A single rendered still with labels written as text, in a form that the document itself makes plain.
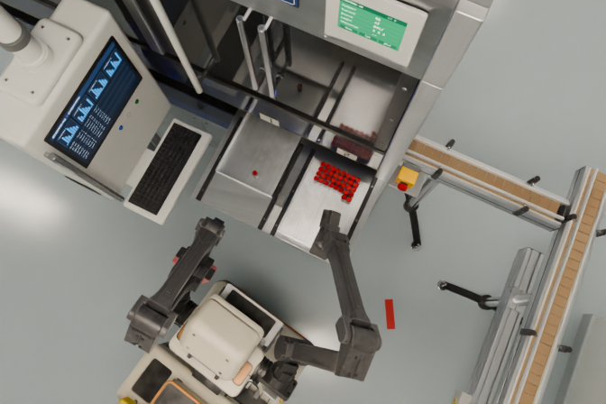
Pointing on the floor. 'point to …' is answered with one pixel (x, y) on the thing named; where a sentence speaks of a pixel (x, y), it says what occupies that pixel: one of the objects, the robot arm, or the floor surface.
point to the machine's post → (433, 81)
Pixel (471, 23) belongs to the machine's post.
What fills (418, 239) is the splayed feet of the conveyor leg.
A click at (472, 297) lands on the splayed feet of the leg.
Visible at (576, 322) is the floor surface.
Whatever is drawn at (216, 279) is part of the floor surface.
